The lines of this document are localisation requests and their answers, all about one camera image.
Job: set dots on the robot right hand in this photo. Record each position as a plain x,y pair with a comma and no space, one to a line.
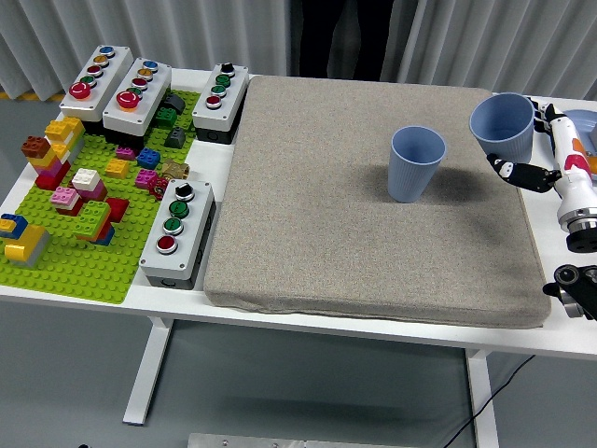
576,182

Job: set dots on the blue ribbed cup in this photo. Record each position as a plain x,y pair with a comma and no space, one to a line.
508,140
410,182

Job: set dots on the orange fruit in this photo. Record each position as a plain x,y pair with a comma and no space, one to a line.
593,165

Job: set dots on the blue plate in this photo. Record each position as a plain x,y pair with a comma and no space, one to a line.
585,121

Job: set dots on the white table leg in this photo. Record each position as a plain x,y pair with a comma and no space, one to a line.
482,401
149,368

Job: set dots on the grey-brown fabric mat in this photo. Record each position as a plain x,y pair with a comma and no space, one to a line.
326,210

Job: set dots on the person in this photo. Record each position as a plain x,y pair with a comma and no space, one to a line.
345,37

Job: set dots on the four-button control box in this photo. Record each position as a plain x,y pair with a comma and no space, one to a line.
231,100
196,224

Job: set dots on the white pleated curtain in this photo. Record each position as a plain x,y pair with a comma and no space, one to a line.
210,28

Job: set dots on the dark grey sloped brick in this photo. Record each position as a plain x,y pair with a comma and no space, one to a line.
175,103

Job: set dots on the dark green brick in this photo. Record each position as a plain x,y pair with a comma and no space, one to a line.
165,117

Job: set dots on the five-button control box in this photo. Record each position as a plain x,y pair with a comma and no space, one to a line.
149,100
105,88

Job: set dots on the small magenta brick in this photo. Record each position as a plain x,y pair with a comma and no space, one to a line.
125,153

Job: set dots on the green orange blue brick stack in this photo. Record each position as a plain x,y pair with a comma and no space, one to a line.
91,217

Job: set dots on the white pink brick stack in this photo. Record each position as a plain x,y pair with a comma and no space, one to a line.
86,179

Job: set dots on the pink red brick stack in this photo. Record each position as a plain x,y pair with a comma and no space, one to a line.
63,196

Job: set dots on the green studded baseplate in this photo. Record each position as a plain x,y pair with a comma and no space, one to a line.
70,275

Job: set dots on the yellow white grey brick stack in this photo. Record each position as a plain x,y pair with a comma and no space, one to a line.
63,128

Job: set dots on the brown yellow red brick stack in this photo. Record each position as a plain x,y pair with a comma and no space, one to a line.
46,168

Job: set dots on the blue yellow grey brick stack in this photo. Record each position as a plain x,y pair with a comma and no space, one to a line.
28,238

